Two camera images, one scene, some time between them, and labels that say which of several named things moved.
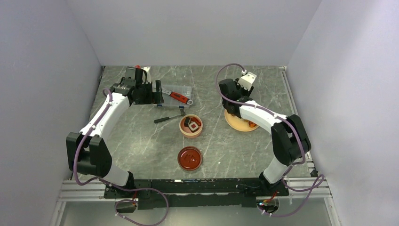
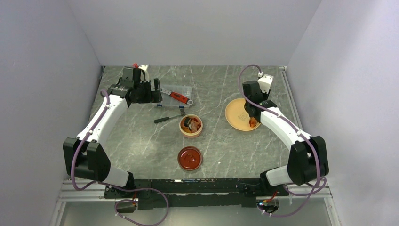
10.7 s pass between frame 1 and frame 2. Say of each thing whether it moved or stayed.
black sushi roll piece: stayed
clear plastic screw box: stayed
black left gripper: stayed
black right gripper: moved
